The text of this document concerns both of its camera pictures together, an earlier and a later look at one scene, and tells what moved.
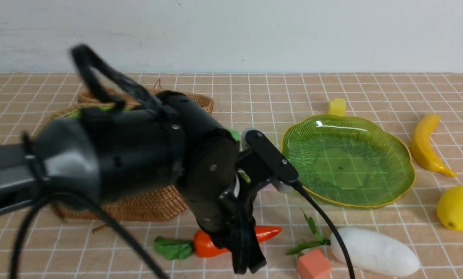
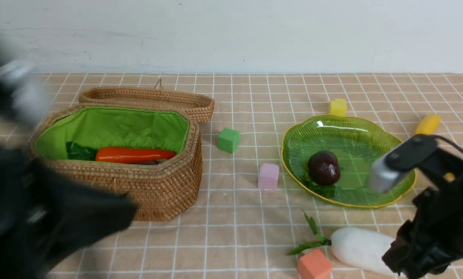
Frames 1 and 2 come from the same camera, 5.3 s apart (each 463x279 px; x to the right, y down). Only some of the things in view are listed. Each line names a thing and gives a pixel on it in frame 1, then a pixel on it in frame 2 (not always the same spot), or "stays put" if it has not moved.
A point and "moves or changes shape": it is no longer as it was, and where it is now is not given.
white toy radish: x=368 y=249 stays put
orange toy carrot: x=169 y=248 moves or changes shape
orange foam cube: x=312 y=264 stays put
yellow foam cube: x=337 y=107 stays put
